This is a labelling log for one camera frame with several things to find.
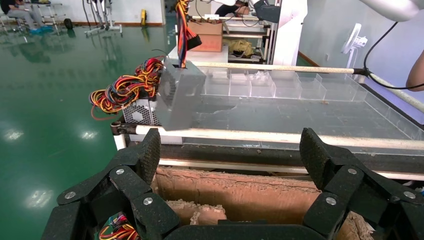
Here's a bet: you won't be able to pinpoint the dark grey box device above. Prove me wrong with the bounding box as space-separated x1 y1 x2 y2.
253 0 281 24

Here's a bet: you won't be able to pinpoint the dark grey rack surface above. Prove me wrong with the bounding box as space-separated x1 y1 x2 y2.
185 96 422 142

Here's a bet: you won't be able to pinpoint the metal shelf cart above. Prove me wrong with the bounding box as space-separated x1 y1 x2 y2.
221 18 276 64

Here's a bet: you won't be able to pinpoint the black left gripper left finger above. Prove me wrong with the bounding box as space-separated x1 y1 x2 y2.
41 128 181 240

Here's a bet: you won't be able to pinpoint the black power cable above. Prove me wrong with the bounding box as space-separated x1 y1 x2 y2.
362 21 424 91

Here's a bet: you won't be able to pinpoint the person bare forearm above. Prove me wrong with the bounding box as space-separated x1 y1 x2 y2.
405 49 424 93

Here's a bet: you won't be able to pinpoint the grey metal power supply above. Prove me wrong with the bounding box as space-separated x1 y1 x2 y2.
154 56 207 132

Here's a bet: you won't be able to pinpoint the white standing fan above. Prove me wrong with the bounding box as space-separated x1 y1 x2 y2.
341 22 369 69

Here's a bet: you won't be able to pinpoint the brown red cardboard carton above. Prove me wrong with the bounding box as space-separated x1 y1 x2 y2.
188 20 224 53

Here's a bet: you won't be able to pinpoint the perforated silver power supply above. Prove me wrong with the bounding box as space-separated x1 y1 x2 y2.
121 98 161 127

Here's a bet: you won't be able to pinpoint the red yellow cable bundle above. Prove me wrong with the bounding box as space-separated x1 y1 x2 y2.
88 56 166 122
98 213 141 240
174 0 203 69

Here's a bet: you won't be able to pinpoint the brown cardboard box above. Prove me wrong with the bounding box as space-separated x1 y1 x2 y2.
150 166 375 240

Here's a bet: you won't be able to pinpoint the yellow bag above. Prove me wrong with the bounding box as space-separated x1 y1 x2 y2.
228 39 255 58

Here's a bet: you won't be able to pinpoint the white pipe rack frame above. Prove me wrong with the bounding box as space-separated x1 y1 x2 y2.
110 61 424 183

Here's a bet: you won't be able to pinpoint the seated person grey trousers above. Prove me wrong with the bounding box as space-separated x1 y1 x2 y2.
0 0 54 35

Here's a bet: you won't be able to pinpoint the white metal stand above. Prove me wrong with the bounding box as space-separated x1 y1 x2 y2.
82 0 123 37

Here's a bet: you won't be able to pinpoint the person in black shirt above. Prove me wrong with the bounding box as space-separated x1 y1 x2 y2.
215 0 251 17

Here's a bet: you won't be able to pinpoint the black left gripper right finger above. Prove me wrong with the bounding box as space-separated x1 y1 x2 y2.
299 127 424 240

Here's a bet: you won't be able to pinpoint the clear plastic divider tray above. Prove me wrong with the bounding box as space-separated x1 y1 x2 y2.
198 66 424 142

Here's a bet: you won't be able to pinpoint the white pillar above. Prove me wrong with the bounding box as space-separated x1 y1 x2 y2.
271 0 308 66

